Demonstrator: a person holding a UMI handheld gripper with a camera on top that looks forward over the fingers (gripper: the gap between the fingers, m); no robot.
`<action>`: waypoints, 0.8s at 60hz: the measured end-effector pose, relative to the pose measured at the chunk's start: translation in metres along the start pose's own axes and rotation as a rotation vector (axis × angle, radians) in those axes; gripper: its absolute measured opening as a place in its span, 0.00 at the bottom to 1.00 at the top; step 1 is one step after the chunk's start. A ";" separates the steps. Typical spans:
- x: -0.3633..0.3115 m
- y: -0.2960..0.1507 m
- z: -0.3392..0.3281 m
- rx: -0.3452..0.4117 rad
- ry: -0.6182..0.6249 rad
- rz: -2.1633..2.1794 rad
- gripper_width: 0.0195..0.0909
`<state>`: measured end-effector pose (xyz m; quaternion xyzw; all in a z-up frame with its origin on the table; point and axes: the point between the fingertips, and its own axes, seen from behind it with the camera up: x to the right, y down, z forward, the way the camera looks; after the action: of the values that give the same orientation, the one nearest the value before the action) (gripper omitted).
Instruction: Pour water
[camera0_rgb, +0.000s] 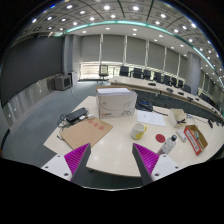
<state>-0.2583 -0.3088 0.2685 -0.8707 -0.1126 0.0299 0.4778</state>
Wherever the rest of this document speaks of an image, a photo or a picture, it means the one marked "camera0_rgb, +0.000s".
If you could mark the grey box cabinet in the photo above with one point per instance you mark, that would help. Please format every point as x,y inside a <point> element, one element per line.
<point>63,82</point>

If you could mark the brown paper envelope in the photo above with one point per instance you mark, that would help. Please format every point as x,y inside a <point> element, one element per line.
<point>86,132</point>

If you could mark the small open white box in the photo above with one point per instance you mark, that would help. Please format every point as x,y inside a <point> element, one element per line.
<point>175,117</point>

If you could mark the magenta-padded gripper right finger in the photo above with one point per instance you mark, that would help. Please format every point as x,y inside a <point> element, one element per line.
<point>146,159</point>

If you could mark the recessed ceiling lights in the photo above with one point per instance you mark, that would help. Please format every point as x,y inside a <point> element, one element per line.
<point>106,7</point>

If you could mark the long curved conference table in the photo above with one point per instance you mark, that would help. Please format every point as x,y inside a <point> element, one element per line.
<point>140,84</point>

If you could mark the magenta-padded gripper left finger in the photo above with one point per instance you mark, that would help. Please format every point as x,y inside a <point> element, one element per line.
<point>77,159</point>

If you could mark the flat round red coaster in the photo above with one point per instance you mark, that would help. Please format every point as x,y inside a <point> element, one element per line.
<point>160,138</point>

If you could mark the white printed paper sheet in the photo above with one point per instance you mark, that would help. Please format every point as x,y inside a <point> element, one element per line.
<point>151,118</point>

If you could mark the grey mesh office chair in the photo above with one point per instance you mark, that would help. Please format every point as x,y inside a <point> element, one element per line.
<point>103,71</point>

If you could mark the clear plastic water bottle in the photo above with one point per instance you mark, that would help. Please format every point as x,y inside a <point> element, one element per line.
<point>167,146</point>

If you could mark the open red cardboard box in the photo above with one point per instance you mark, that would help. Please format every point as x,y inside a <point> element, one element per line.
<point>195,140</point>

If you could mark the row of black office chairs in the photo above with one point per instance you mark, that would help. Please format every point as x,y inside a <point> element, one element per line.
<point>137,72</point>

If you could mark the white remote control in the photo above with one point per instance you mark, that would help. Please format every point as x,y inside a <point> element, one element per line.
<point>181,135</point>

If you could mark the black power adapter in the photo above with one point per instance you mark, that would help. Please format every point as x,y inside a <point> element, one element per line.
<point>76,114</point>

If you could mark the white copy paper carton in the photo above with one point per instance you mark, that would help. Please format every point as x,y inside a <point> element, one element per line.
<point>116,103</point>

